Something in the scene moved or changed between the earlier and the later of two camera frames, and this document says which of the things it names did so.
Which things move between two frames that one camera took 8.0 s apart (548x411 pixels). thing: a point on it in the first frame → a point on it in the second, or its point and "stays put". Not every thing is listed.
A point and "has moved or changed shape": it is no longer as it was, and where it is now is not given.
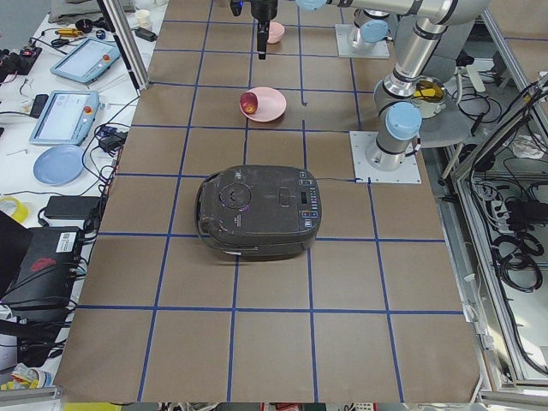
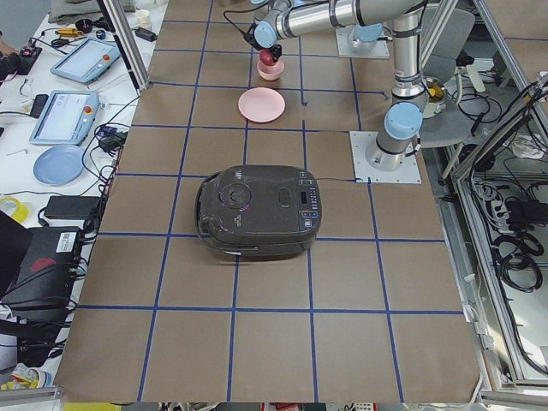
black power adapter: (74, 207) stays put
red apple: (248, 102) → (266, 56)
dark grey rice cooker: (259, 211) stays put
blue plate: (59, 165) stays put
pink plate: (271, 104) stays put
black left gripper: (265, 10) → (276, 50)
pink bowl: (276, 31) has moved or changed shape
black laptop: (37, 267) stays put
